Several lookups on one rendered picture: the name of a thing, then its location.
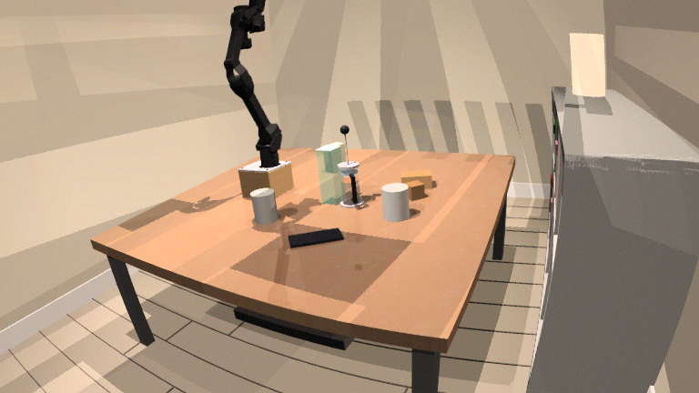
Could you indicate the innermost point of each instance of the grey cylinder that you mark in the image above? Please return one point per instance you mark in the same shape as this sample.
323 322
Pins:
396 205
264 206

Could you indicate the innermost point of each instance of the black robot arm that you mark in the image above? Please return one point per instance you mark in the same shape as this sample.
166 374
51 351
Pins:
270 136

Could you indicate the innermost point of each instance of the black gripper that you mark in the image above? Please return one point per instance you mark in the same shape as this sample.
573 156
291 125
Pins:
246 43

